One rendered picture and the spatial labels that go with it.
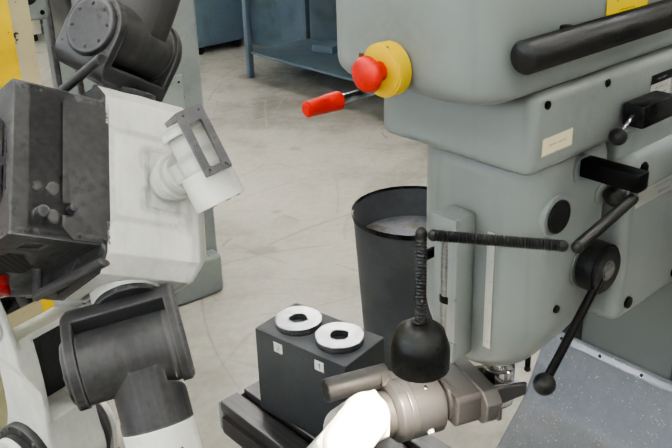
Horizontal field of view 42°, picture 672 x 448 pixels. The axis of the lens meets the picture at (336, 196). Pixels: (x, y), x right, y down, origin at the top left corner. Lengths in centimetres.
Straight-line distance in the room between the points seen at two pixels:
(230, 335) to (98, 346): 272
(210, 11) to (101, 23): 729
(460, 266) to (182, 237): 36
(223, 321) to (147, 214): 278
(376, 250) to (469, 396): 201
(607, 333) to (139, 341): 91
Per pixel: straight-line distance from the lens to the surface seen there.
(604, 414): 169
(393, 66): 94
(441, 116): 106
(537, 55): 88
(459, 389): 128
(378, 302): 337
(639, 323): 163
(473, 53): 90
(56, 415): 157
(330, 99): 104
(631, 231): 125
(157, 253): 113
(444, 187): 114
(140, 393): 109
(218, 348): 372
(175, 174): 112
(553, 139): 102
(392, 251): 321
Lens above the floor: 201
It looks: 23 degrees down
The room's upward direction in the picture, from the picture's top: 2 degrees counter-clockwise
